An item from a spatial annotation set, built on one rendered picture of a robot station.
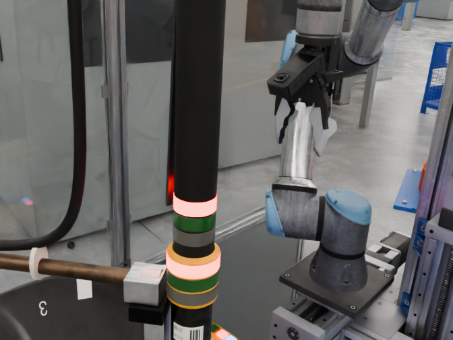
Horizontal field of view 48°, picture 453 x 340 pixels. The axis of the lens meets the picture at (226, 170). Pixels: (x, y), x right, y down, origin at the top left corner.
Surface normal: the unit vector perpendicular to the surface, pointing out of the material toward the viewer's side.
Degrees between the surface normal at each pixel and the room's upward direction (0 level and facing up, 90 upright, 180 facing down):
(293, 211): 64
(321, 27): 90
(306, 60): 27
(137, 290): 90
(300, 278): 0
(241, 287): 90
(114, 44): 90
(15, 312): 55
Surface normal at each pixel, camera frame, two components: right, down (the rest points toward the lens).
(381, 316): 0.05, -0.93
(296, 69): -0.26, -0.70
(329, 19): 0.32, 0.37
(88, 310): 0.05, -0.34
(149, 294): -0.14, 0.36
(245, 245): 0.72, 0.29
